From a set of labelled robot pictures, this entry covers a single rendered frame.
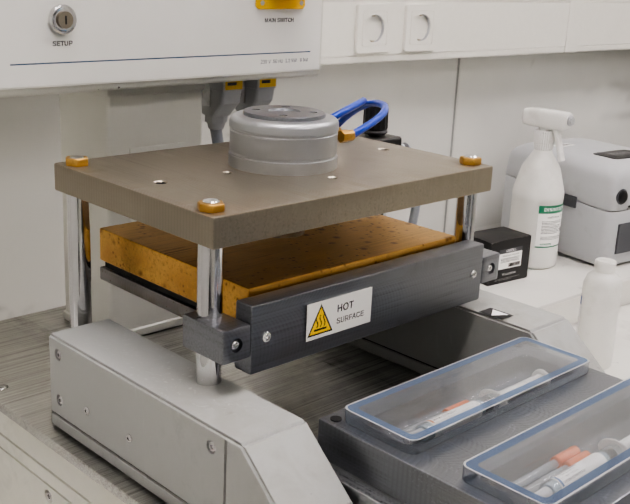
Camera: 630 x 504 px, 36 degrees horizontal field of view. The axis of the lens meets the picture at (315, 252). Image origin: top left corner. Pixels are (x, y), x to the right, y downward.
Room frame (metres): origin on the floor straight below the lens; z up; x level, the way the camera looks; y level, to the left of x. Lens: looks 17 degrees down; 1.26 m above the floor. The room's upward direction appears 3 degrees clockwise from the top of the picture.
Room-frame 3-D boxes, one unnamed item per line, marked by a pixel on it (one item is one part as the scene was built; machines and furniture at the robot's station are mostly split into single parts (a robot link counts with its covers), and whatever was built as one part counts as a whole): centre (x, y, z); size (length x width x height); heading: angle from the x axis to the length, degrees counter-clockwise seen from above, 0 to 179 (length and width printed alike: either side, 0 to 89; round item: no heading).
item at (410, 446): (0.57, -0.11, 0.99); 0.18 x 0.06 x 0.02; 135
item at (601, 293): (1.22, -0.38, 0.82); 0.05 x 0.05 x 0.14
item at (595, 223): (1.64, -0.47, 0.88); 0.25 x 0.20 x 0.17; 37
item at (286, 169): (0.74, 0.03, 1.08); 0.31 x 0.24 x 0.13; 135
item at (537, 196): (1.52, -0.35, 0.92); 0.09 x 0.08 x 0.25; 47
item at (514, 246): (1.44, -0.28, 0.83); 0.09 x 0.06 x 0.07; 128
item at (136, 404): (0.56, 0.08, 0.97); 0.25 x 0.05 x 0.07; 45
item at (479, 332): (0.75, -0.13, 0.97); 0.26 x 0.05 x 0.07; 45
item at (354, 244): (0.71, 0.02, 1.07); 0.22 x 0.17 x 0.10; 135
